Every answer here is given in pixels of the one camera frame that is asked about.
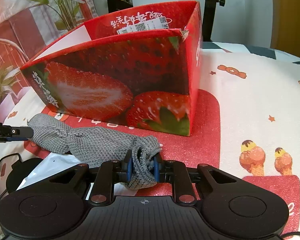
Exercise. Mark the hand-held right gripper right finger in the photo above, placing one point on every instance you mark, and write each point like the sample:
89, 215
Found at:
156, 172

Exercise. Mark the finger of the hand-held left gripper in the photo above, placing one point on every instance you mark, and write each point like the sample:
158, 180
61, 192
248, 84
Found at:
18, 131

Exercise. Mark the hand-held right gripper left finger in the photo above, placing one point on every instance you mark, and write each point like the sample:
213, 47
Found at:
128, 168

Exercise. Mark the grey knitted cloth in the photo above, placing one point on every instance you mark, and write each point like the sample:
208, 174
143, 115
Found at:
90, 142

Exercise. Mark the red strawberry cardboard box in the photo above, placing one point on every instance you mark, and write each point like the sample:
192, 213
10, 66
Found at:
102, 62

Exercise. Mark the dark rounded object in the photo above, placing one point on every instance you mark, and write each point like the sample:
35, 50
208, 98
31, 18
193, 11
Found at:
22, 173

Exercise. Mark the white plastic bag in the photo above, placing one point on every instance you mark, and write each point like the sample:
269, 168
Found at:
52, 165

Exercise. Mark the black exercise bike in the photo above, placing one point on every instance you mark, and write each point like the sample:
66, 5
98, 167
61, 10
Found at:
211, 17

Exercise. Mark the yellow wooden door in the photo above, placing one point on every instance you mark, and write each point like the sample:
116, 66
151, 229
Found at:
290, 17

